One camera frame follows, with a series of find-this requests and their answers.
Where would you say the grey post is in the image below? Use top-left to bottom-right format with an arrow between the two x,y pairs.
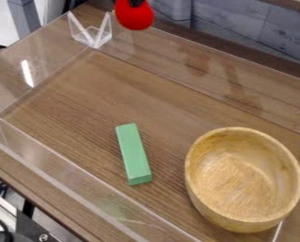
8,0 -> 41,39

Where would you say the wooden bowl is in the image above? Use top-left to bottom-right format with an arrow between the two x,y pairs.
186,127 -> 300,233

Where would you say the black clamp bracket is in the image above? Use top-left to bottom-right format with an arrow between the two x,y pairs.
13,213 -> 61,242

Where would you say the black cable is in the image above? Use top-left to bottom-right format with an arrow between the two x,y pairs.
0,216 -> 14,242

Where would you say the green rectangular block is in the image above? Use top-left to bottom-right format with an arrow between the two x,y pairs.
116,123 -> 152,185

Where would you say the clear acrylic tray enclosure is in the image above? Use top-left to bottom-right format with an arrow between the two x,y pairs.
0,9 -> 300,242

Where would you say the red plush fruit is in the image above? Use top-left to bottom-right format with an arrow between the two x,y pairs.
115,0 -> 155,30

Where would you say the black table leg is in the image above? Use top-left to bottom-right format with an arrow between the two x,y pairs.
22,200 -> 36,218

